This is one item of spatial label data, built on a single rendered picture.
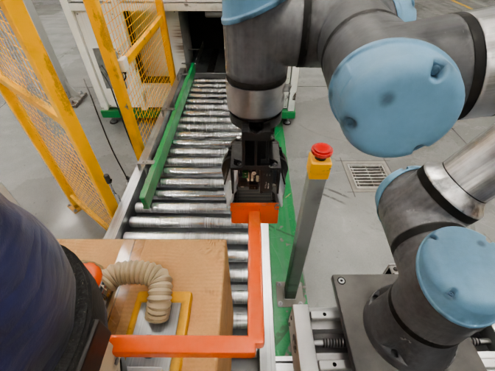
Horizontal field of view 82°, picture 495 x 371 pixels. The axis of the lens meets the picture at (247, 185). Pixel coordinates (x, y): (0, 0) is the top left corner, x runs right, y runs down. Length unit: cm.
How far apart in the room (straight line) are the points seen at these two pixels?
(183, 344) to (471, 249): 39
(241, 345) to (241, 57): 34
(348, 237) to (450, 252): 163
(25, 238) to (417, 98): 28
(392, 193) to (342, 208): 168
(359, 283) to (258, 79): 47
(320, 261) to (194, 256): 137
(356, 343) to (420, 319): 15
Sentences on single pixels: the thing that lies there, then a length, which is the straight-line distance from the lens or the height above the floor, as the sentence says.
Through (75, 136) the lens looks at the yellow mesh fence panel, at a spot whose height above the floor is 96.
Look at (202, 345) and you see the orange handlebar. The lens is 41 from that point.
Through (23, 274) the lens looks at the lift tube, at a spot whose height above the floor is 142.
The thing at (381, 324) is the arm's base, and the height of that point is 109.
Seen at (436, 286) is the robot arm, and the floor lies 125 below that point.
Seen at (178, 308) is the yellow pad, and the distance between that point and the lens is 56.
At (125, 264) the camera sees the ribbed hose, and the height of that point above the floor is 116.
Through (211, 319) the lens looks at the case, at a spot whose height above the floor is 107.
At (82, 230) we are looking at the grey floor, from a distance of 230.
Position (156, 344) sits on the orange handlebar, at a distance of 42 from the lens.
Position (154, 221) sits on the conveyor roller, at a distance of 141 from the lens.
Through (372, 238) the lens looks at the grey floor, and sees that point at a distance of 213.
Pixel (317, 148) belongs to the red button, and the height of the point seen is 104.
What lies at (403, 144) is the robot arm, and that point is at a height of 148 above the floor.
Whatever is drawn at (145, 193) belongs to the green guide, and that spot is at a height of 64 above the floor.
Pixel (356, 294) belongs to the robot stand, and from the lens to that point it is 65.
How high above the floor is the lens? 160
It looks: 44 degrees down
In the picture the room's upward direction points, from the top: straight up
